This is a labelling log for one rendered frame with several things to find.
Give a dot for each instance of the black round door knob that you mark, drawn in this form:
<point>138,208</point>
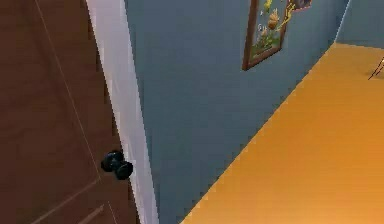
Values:
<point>117,165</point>

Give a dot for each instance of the brown framed flower picture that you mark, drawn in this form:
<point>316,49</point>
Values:
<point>266,31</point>

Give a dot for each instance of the brown wooden room door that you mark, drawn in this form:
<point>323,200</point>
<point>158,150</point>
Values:
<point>50,110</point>

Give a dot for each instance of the pink framed picture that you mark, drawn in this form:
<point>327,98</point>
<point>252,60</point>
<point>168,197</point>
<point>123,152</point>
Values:
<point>301,4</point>

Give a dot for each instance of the thin dark furniture leg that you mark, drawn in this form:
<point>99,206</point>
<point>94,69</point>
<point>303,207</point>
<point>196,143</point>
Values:
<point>376,70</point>

